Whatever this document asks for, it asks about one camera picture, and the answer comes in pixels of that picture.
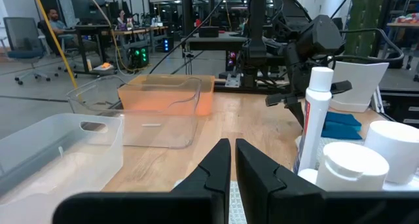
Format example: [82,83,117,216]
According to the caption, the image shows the computer tower blue lights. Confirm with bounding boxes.
[162,36,175,53]

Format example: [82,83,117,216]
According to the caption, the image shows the white power strip orange plug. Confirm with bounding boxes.
[92,62,115,72]

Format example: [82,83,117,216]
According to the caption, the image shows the computer tower green lights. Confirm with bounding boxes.
[128,45,151,70]

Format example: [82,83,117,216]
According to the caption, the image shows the orange plastic bin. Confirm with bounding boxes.
[117,73,216,117]

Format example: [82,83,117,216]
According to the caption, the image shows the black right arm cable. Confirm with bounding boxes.
[327,27,406,63]

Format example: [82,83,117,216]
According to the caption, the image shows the black hanging cable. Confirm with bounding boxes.
[149,0,234,75]

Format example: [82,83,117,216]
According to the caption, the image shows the black monitor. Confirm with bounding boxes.
[69,0,111,21]

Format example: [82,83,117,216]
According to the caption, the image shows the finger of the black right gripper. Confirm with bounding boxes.
[330,80,354,96]
[264,92,306,128]

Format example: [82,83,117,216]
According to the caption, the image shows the wide white jar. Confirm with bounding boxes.
[363,120,419,186]

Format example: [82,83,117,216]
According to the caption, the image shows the small black box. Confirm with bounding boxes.
[198,26,220,39]

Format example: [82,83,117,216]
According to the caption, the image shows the black low table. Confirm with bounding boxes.
[181,31,250,53]

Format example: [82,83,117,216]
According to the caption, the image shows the thick yellow cable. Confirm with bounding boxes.
[31,0,81,92]

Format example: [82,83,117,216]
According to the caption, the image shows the green cactus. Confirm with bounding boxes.
[344,0,386,58]

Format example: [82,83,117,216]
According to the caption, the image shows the thin yellow cable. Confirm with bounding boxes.
[83,0,151,75]

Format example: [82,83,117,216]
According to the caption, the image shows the black aluminium table frame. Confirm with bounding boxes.
[212,76,295,96]

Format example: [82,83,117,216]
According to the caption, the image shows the wooden top desk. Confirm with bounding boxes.
[101,25,170,60]

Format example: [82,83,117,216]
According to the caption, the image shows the clear plastic bin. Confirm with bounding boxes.
[66,74,203,150]

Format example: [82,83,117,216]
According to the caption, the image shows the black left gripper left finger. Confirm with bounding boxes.
[52,138,232,224]

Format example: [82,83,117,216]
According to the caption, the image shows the black standing desk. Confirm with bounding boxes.
[64,23,114,77]

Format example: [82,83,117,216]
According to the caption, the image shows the grey blue office chair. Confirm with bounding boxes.
[2,16,60,86]

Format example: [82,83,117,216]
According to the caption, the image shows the person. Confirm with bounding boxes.
[115,9,129,31]
[37,7,81,56]

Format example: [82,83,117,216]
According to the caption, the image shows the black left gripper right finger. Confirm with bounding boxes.
[234,138,419,224]

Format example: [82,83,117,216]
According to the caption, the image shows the white hexagonal plant pot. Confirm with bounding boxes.
[329,60,390,113]

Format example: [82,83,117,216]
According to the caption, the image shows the clear bottle white flip cap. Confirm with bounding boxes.
[315,141,391,193]

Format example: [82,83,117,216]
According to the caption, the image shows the frosted white plastic bin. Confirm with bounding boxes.
[0,112,124,224]

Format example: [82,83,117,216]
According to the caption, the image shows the grey waffle towel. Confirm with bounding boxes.
[227,135,419,224]

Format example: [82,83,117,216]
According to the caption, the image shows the black drawer cabinet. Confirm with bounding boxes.
[378,88,419,128]

